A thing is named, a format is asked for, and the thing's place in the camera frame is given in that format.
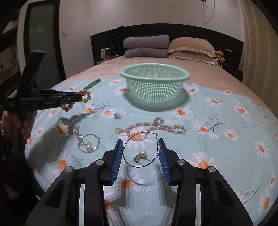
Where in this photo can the upper tan ruffled pillow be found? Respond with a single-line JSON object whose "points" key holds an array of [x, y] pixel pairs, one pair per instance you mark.
{"points": [[191, 45]]}

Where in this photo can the daisy print blue cloth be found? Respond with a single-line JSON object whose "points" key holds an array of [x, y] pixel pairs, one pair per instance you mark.
{"points": [[236, 134]]}

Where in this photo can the upper grey pillow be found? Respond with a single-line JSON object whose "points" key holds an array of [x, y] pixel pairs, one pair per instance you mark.
{"points": [[156, 42]]}

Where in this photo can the white bedside device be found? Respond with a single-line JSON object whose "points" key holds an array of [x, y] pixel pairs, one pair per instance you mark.
{"points": [[105, 54]]}

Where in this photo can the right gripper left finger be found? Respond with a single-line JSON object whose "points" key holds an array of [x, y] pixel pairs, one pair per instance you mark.
{"points": [[60, 203]]}

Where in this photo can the silver crystal drop earring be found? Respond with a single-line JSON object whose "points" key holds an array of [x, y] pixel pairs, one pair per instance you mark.
{"points": [[77, 132]]}

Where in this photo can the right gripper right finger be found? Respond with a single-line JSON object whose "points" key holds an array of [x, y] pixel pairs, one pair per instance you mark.
{"points": [[219, 203]]}

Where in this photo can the person's left hand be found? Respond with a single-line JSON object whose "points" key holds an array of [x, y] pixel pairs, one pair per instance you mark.
{"points": [[9, 119]]}

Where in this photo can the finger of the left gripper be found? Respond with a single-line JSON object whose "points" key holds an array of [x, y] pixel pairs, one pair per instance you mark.
{"points": [[62, 93], [70, 99]]}

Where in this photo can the green plastic mesh basket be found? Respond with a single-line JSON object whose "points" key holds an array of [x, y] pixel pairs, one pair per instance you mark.
{"points": [[153, 82]]}

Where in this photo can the dark glass door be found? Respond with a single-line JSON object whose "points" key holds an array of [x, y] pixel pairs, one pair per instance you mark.
{"points": [[41, 32]]}

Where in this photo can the grey pillow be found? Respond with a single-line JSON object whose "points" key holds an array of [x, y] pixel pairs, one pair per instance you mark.
{"points": [[156, 42], [146, 52]]}

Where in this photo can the tan ruffled pillow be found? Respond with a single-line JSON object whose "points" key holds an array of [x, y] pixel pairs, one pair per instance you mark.
{"points": [[192, 56], [191, 45]]}

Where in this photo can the hoop earring with pearl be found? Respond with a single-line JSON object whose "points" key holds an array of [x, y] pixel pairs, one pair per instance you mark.
{"points": [[141, 158]]}

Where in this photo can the lower tan ruffled pillow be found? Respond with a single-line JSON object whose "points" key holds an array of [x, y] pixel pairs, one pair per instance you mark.
{"points": [[192, 56]]}

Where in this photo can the lower grey pillow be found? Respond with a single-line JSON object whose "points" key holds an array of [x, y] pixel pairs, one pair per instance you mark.
{"points": [[146, 52]]}

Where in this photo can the tan bedspread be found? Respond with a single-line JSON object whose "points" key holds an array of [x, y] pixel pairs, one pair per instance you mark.
{"points": [[205, 75]]}

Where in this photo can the brown teddy bear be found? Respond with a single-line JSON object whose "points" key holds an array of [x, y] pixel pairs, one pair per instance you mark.
{"points": [[219, 56]]}

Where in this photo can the cream curtain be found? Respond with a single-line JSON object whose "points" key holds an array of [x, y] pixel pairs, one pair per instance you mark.
{"points": [[260, 54]]}

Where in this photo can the small silver crystal earring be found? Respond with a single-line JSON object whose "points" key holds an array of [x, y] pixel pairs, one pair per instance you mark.
{"points": [[117, 116]]}

